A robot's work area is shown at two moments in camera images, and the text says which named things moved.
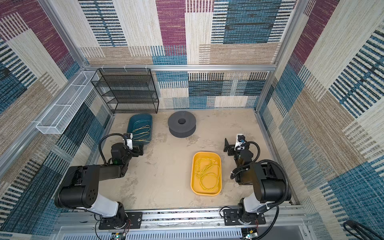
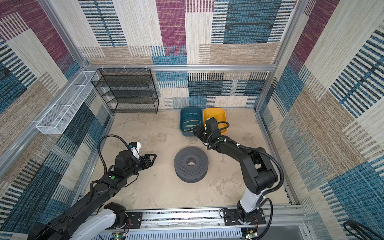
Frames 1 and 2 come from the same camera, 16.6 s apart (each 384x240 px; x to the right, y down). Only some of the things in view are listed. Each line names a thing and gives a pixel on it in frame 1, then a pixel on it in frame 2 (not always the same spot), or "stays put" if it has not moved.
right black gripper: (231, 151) -> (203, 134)
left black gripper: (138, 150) -> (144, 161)
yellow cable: (209, 171) -> (215, 115)
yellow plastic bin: (206, 173) -> (219, 114)
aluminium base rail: (283, 223) stays put
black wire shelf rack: (127, 90) stays put
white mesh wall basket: (57, 119) stays put
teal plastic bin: (141, 126) -> (191, 118)
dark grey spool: (182, 124) -> (193, 174)
